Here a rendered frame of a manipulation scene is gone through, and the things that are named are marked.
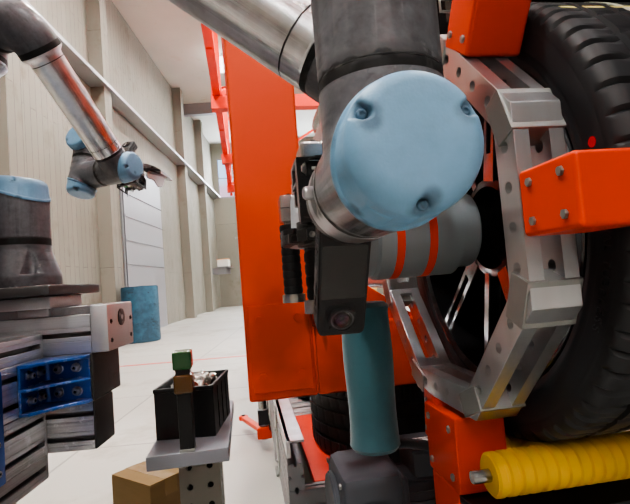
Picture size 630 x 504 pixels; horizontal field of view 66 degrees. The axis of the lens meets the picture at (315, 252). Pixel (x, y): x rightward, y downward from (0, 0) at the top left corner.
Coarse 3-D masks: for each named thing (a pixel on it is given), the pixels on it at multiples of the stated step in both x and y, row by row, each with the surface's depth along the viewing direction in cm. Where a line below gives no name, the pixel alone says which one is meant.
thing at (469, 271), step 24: (480, 120) 92; (480, 168) 84; (480, 192) 83; (480, 216) 86; (504, 240) 83; (576, 240) 56; (480, 264) 83; (504, 264) 76; (432, 288) 100; (456, 288) 101; (480, 288) 101; (504, 288) 76; (456, 312) 94; (480, 312) 97; (456, 336) 92; (480, 336) 92; (480, 360) 85; (552, 360) 62
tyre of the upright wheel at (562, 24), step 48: (528, 48) 62; (576, 48) 54; (624, 48) 52; (576, 96) 54; (624, 96) 49; (576, 144) 54; (624, 144) 48; (624, 240) 49; (624, 288) 49; (576, 336) 57; (624, 336) 50; (576, 384) 57; (624, 384) 53; (528, 432) 68; (576, 432) 61
